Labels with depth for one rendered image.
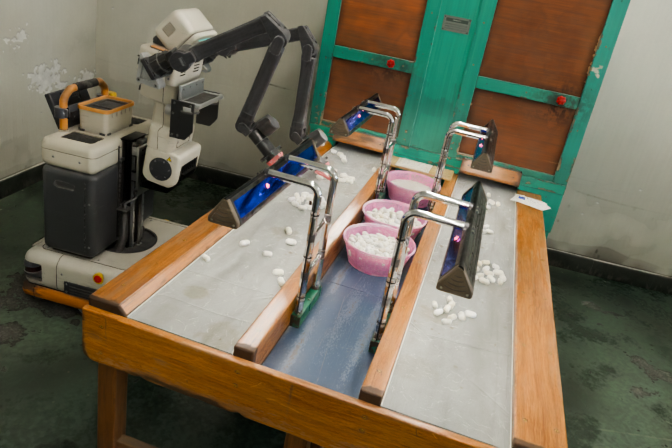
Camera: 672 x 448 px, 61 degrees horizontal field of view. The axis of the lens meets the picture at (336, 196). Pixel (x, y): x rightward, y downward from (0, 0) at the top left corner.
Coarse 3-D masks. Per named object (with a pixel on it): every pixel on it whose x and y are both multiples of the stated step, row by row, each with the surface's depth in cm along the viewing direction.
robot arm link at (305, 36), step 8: (296, 32) 241; (304, 32) 240; (248, 40) 248; (256, 40) 247; (264, 40) 246; (296, 40) 243; (304, 40) 241; (312, 40) 242; (232, 48) 248; (240, 48) 249; (248, 48) 249; (312, 48) 241
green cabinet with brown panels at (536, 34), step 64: (384, 0) 279; (448, 0) 270; (512, 0) 263; (576, 0) 255; (320, 64) 298; (384, 64) 288; (448, 64) 280; (512, 64) 272; (576, 64) 264; (384, 128) 300; (448, 128) 290; (512, 128) 281; (576, 128) 271
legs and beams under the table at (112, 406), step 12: (108, 372) 160; (120, 372) 162; (108, 384) 161; (120, 384) 163; (108, 396) 163; (120, 396) 165; (108, 408) 165; (120, 408) 167; (108, 420) 166; (120, 420) 169; (108, 432) 168; (120, 432) 171; (108, 444) 170; (120, 444) 170; (132, 444) 170; (144, 444) 171; (288, 444) 149; (300, 444) 148; (312, 444) 189
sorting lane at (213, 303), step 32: (352, 160) 294; (288, 192) 241; (352, 192) 253; (256, 224) 208; (288, 224) 212; (224, 256) 183; (256, 256) 186; (288, 256) 190; (192, 288) 164; (224, 288) 166; (256, 288) 169; (160, 320) 148; (192, 320) 150; (224, 320) 152
